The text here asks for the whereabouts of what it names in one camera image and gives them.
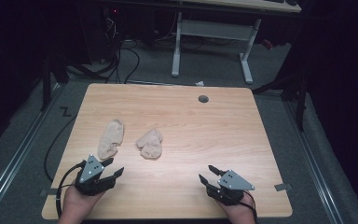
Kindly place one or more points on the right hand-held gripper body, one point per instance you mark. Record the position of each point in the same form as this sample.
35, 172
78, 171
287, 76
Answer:
231, 186

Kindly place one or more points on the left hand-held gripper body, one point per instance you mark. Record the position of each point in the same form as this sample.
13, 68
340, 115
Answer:
90, 179

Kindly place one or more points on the long beige sock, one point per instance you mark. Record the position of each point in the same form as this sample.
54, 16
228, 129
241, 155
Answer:
110, 139

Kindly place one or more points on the person's right hand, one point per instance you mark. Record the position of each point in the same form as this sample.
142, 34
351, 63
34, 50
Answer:
237, 211

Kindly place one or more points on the grey tape strip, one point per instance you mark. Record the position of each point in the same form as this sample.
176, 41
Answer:
282, 187
49, 192

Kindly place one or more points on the white crumpled paper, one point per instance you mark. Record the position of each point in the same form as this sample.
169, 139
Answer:
199, 83

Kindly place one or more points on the black metal stand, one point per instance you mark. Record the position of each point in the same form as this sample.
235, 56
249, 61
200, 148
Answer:
300, 102
46, 84

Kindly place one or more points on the red object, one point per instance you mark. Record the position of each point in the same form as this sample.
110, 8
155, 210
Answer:
267, 44

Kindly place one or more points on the white-framed wooden desk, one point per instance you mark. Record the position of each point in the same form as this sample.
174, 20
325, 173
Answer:
217, 29

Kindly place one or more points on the metal floor rail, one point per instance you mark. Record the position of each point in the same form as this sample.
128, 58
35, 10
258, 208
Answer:
15, 155
315, 165

